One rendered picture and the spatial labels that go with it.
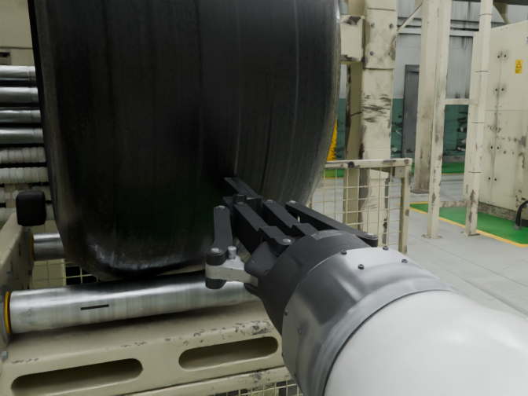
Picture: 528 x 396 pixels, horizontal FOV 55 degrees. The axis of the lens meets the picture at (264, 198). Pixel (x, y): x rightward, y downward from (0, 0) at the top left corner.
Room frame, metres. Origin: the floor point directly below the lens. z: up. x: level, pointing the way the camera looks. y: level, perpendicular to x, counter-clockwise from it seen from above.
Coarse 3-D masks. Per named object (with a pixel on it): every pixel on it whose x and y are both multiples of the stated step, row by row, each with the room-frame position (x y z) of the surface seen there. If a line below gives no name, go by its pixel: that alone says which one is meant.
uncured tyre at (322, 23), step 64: (64, 0) 0.43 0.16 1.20; (128, 0) 0.42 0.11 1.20; (192, 0) 0.44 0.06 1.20; (256, 0) 0.47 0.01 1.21; (320, 0) 0.50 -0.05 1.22; (64, 64) 0.43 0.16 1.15; (128, 64) 0.42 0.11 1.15; (192, 64) 0.44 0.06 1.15; (256, 64) 0.46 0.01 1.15; (320, 64) 0.50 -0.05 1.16; (64, 128) 0.44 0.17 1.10; (128, 128) 0.43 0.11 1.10; (192, 128) 0.45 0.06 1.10; (256, 128) 0.47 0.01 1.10; (320, 128) 0.51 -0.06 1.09; (64, 192) 0.47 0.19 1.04; (128, 192) 0.45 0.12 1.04; (192, 192) 0.47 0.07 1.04; (256, 192) 0.51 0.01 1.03; (128, 256) 0.50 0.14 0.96; (192, 256) 0.54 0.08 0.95
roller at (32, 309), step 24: (48, 288) 0.52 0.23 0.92; (72, 288) 0.52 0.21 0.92; (96, 288) 0.53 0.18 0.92; (120, 288) 0.53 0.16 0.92; (144, 288) 0.54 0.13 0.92; (168, 288) 0.55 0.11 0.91; (192, 288) 0.56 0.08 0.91; (240, 288) 0.57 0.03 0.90; (24, 312) 0.49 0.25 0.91; (48, 312) 0.50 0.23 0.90; (72, 312) 0.51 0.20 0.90; (96, 312) 0.52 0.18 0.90; (120, 312) 0.53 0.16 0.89; (144, 312) 0.54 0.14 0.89; (168, 312) 0.55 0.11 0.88
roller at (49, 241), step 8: (48, 232) 0.78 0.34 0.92; (56, 232) 0.78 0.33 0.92; (32, 240) 0.77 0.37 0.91; (40, 240) 0.76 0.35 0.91; (48, 240) 0.76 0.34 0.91; (56, 240) 0.77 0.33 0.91; (32, 248) 0.77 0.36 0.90; (40, 248) 0.76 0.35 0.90; (48, 248) 0.76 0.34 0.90; (56, 248) 0.76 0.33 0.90; (32, 256) 0.76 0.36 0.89; (40, 256) 0.76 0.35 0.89; (48, 256) 0.76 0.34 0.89; (56, 256) 0.77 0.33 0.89; (64, 256) 0.77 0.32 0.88
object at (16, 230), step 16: (16, 224) 0.72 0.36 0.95; (0, 240) 0.62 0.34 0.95; (16, 240) 0.64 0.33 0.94; (0, 256) 0.55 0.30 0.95; (16, 256) 0.63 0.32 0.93; (0, 272) 0.51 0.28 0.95; (16, 272) 0.62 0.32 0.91; (0, 288) 0.50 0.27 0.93; (16, 288) 0.61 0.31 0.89; (0, 304) 0.48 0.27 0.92; (0, 320) 0.48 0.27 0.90; (0, 336) 0.47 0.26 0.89; (0, 352) 0.47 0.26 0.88; (0, 368) 0.46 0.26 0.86
